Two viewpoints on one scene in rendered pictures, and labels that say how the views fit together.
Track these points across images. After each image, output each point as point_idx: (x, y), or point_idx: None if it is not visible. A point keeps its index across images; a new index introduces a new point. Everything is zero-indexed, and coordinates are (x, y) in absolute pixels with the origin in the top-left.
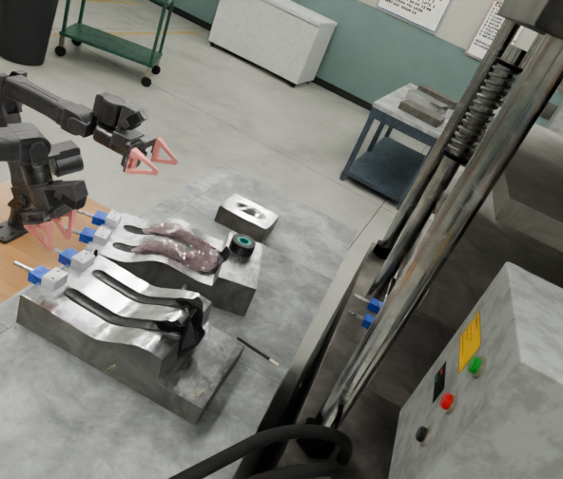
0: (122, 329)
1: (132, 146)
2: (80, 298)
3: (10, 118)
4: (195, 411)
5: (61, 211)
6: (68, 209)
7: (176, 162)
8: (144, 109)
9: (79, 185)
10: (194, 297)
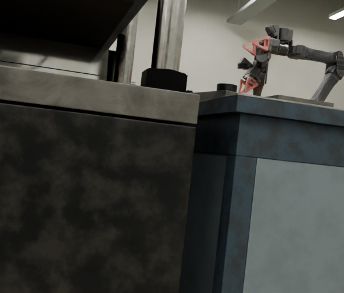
0: None
1: (260, 42)
2: None
3: (326, 75)
4: None
5: (246, 76)
6: (247, 76)
7: (252, 41)
8: (271, 24)
9: (242, 59)
10: (192, 92)
